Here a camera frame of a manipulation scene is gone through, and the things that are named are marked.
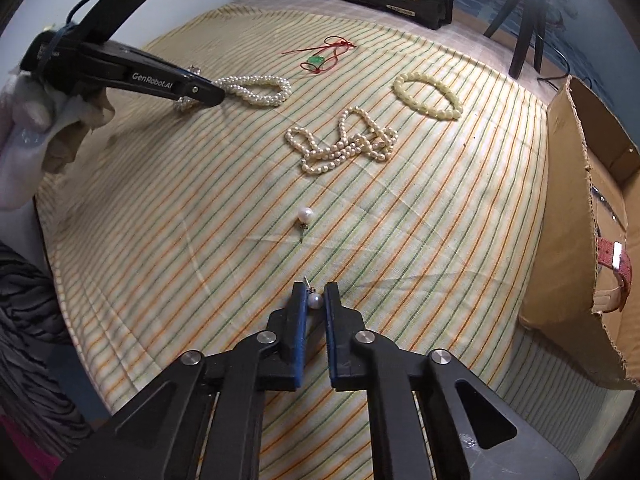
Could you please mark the person's left hand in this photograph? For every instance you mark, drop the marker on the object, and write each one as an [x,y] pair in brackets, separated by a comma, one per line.
[65,125]

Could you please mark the pearl stud earring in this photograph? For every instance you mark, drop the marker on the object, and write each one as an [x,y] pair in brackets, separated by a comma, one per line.
[305,215]
[314,300]

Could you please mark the pink cloth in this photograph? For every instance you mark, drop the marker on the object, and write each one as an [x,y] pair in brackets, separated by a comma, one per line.
[20,455]

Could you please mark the striped cloth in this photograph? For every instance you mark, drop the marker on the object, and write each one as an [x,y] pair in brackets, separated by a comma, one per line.
[200,210]

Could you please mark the grey striped clothing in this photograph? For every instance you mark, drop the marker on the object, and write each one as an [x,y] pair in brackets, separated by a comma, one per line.
[30,335]

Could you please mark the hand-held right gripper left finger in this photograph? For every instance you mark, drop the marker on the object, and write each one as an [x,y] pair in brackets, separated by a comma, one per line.
[300,330]

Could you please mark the checked bed sheet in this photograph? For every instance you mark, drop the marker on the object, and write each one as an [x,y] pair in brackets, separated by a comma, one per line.
[475,45]

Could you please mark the cardboard box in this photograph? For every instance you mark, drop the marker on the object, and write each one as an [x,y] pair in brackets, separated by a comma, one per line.
[565,210]

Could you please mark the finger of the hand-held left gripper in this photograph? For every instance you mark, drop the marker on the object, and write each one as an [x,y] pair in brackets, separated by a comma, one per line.
[200,91]

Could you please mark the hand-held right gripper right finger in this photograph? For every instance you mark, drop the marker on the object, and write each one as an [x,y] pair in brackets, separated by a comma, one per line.
[331,330]

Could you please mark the black tripod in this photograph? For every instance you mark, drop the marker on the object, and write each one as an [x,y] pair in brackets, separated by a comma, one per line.
[522,35]

